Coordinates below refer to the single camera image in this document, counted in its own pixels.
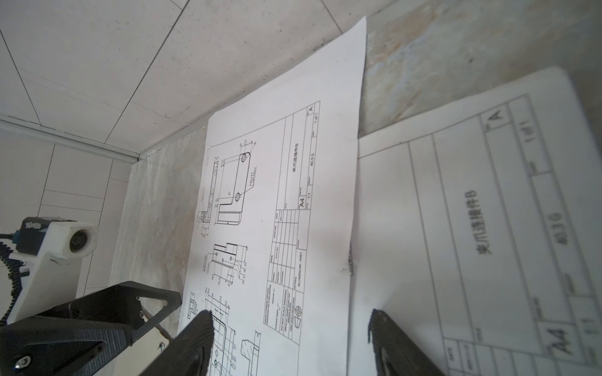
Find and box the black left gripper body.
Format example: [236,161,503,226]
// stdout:
[1,281,182,375]

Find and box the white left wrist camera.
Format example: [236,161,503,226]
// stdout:
[1,217,98,327]

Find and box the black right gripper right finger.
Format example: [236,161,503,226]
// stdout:
[368,310,445,376]

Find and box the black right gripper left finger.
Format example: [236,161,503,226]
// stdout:
[140,310,215,376]

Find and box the beige cardboard folder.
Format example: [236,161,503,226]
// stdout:
[113,328,170,376]

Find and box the technical drawing sheet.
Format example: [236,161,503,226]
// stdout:
[347,67,601,375]
[180,20,367,375]

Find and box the aluminium corner frame post left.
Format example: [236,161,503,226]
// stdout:
[1,114,140,164]

